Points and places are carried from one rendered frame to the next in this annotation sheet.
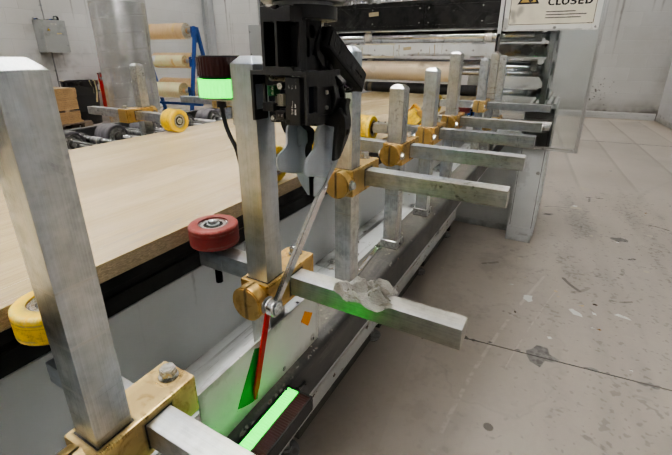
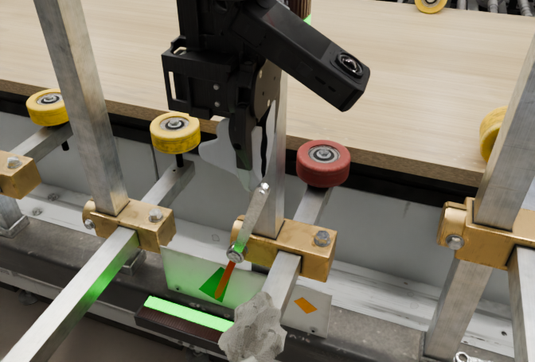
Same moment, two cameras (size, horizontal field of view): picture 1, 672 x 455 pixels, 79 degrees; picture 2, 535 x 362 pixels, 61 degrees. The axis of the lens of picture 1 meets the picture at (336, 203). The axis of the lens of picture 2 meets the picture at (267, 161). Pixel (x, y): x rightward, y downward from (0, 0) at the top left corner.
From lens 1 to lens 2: 56 cm
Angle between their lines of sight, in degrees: 70
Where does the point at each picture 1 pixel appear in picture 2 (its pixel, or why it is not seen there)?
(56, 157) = (63, 44)
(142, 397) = (135, 212)
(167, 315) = (290, 199)
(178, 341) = not seen: hidden behind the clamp
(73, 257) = (76, 104)
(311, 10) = not seen: outside the picture
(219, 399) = (179, 266)
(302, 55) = (189, 32)
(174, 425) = (116, 239)
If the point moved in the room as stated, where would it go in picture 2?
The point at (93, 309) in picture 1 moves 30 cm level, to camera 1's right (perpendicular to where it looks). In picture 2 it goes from (89, 139) to (36, 346)
